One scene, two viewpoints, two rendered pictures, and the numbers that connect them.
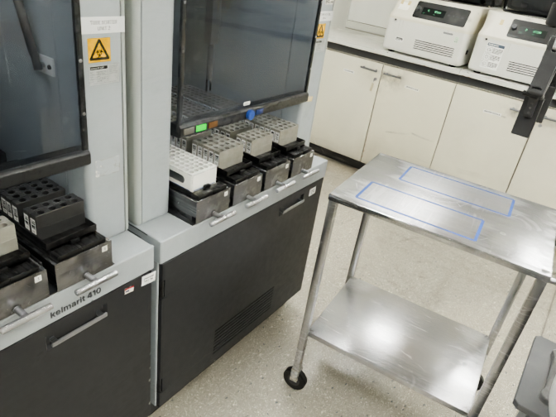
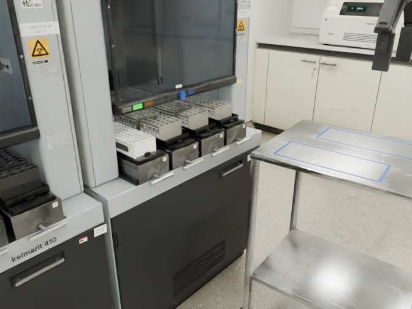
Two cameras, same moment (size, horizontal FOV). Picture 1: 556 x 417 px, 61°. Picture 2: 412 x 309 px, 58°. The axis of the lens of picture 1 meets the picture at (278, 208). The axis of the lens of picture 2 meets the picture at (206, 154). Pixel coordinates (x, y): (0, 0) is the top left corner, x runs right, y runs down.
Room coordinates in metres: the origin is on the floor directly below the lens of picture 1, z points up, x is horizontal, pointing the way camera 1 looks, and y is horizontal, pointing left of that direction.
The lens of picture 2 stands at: (0.06, -0.20, 1.33)
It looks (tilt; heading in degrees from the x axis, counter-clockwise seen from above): 24 degrees down; 11
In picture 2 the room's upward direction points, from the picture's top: straight up
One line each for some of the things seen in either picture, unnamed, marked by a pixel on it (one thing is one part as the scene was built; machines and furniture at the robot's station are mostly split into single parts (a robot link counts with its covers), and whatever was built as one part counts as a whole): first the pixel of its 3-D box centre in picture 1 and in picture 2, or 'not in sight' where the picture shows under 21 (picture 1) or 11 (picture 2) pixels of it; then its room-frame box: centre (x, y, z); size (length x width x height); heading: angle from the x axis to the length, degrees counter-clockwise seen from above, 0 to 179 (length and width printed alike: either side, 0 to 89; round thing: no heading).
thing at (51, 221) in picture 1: (59, 218); (19, 182); (0.85, 0.46, 0.85); 0.12 x 0.02 x 0.06; 149
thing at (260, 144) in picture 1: (259, 145); (197, 120); (1.45, 0.09, 0.85); 0.12 x 0.02 x 0.06; 148
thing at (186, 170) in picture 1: (167, 162); (119, 138); (1.24, 0.34, 0.83); 0.30 x 0.10 x 0.06; 58
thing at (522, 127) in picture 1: (527, 116); (383, 51); (0.83, -0.40, 1.22); 0.03 x 0.01 x 0.07; 58
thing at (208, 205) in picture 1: (136, 164); (100, 143); (1.31, 0.45, 0.78); 0.73 x 0.14 x 0.09; 58
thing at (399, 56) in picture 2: (540, 103); (405, 44); (0.94, -0.47, 1.22); 0.03 x 0.01 x 0.07; 58
